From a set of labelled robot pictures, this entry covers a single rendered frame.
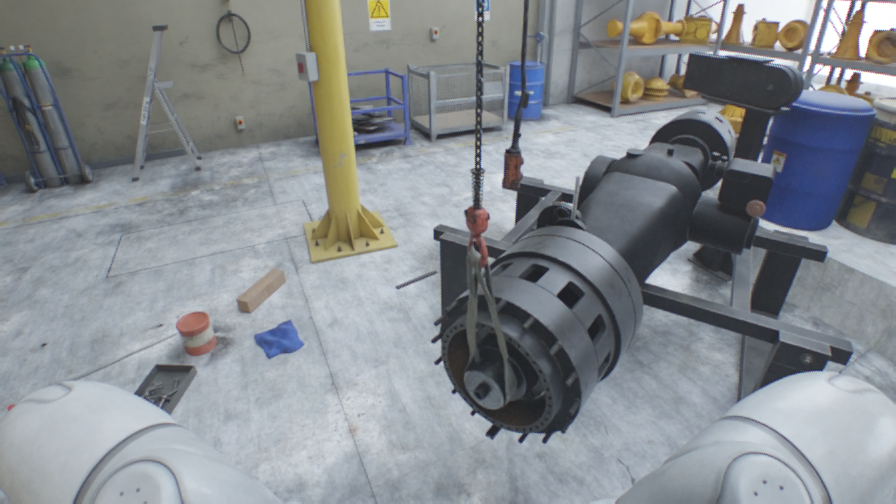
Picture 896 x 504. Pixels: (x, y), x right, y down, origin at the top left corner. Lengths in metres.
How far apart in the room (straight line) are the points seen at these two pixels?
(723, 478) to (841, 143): 3.38
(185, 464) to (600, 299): 1.26
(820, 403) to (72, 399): 0.73
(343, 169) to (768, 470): 3.41
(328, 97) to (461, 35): 4.48
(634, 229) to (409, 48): 5.77
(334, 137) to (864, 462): 3.36
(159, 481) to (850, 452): 0.58
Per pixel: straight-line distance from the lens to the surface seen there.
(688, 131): 3.55
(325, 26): 3.40
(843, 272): 3.63
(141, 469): 0.44
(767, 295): 3.43
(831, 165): 3.75
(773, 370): 2.40
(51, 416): 0.58
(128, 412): 0.55
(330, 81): 3.44
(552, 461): 2.32
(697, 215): 2.50
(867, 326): 3.70
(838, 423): 0.55
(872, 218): 4.06
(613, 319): 1.52
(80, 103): 7.10
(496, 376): 1.36
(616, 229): 2.02
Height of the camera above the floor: 1.89
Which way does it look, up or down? 28 degrees down
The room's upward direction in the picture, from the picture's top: 1 degrees counter-clockwise
